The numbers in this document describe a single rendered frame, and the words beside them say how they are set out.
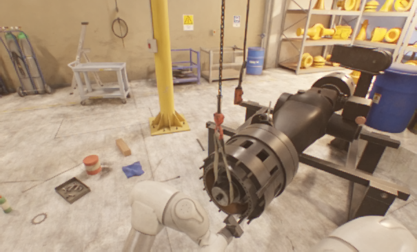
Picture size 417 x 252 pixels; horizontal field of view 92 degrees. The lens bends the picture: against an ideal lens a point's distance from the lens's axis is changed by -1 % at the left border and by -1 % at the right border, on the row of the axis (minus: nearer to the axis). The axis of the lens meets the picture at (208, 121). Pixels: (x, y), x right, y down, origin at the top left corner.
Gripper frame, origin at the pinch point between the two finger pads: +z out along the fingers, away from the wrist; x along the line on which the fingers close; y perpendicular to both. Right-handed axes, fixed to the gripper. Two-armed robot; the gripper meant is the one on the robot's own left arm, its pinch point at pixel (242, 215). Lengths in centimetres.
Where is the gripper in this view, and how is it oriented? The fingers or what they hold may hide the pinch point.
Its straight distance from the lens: 150.5
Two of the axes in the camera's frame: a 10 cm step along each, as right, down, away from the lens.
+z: 6.6, -3.4, 6.7
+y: -4.9, 4.7, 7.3
